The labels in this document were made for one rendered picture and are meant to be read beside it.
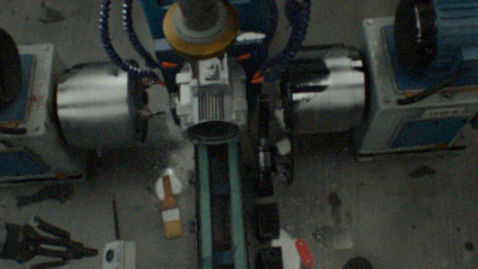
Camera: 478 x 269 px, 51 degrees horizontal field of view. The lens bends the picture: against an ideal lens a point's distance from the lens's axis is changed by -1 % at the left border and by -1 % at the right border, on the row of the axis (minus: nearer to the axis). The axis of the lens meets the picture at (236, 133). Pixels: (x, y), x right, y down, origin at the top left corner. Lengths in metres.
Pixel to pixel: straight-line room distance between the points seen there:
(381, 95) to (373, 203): 0.40
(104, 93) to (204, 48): 0.33
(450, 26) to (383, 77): 0.22
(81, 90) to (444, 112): 0.95
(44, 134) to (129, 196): 0.38
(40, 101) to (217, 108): 0.47
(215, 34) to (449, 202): 0.90
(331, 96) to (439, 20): 0.32
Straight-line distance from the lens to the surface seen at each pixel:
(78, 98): 1.38
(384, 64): 1.38
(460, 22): 1.27
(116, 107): 1.35
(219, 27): 1.17
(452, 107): 1.38
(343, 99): 1.34
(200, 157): 1.49
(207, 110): 1.34
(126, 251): 1.29
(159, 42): 1.43
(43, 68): 1.46
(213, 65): 1.39
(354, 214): 1.58
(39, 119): 1.39
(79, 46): 1.93
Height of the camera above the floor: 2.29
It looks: 65 degrees down
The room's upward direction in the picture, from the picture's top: 6 degrees counter-clockwise
